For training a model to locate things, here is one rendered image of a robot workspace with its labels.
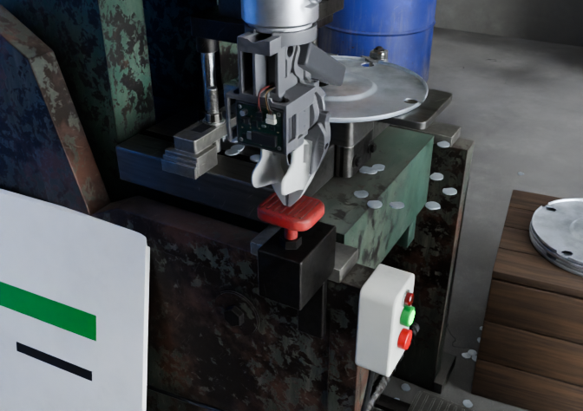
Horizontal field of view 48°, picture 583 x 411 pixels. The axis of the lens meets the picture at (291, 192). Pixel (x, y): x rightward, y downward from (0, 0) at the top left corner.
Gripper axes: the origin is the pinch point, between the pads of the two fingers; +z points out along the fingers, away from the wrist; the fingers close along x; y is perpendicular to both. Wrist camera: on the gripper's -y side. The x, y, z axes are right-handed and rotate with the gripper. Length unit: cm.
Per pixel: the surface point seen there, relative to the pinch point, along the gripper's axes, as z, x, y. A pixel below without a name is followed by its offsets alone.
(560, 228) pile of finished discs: 40, 24, -77
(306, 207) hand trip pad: 1.7, 1.8, -0.3
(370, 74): -0.5, -7.9, -41.3
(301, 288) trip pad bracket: 10.8, 2.9, 2.8
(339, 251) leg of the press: 13.5, 2.0, -9.8
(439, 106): -0.3, 6.6, -33.4
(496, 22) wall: 70, -56, -363
